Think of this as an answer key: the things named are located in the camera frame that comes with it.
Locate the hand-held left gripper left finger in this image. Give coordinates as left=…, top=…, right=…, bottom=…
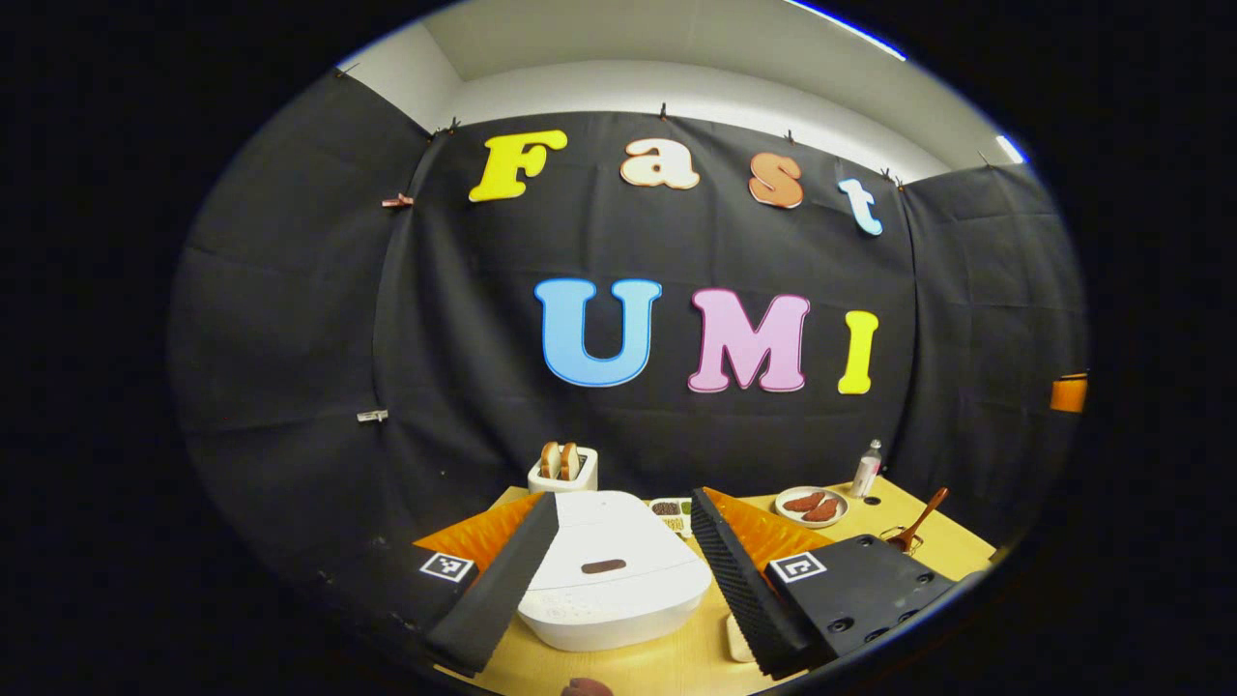
left=290, top=490, right=561, bottom=678

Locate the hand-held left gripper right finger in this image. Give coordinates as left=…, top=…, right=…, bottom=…
left=690, top=486, right=967, bottom=681

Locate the white rice cooker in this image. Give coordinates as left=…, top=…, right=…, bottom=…
left=517, top=490, right=714, bottom=653

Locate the brown wooden spoon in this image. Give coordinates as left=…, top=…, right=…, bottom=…
left=889, top=486, right=950, bottom=552

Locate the white round plate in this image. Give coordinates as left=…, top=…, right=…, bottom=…
left=774, top=485, right=849, bottom=529

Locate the white divided grain dish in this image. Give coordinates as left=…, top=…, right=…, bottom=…
left=647, top=497, right=695, bottom=539

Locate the white toaster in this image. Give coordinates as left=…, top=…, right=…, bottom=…
left=527, top=445, right=599, bottom=495

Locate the clear bottle with pink label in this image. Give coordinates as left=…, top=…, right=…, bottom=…
left=849, top=439, right=883, bottom=499

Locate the black backdrop cloth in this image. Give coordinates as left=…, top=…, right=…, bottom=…
left=169, top=68, right=1091, bottom=620

